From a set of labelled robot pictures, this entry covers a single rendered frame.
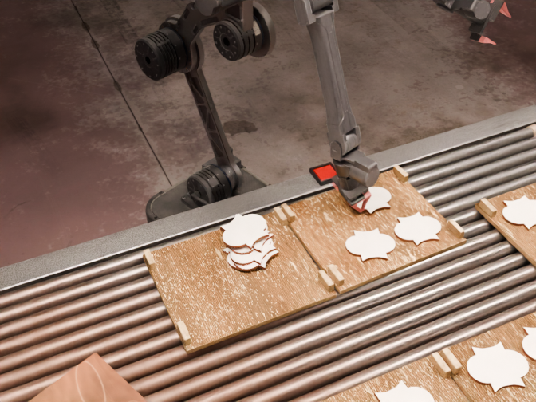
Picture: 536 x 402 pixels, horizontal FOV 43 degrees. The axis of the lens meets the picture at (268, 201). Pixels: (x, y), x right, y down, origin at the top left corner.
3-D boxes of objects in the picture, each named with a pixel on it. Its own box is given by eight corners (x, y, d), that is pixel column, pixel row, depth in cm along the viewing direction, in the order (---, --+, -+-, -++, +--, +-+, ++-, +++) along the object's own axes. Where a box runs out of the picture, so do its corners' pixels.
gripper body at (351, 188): (350, 203, 189) (345, 187, 184) (332, 182, 196) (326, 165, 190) (370, 191, 190) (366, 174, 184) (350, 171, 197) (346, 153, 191)
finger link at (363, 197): (356, 222, 195) (350, 202, 188) (342, 206, 199) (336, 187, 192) (376, 210, 196) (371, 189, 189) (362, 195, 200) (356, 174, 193)
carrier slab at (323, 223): (277, 212, 200) (277, 208, 199) (394, 172, 213) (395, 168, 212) (340, 294, 177) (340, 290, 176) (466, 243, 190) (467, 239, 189)
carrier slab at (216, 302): (142, 258, 186) (142, 254, 185) (277, 214, 199) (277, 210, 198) (187, 354, 163) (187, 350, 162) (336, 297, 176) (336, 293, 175)
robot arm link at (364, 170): (351, 125, 183) (330, 139, 179) (385, 141, 177) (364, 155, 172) (350, 162, 191) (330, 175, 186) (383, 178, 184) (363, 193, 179)
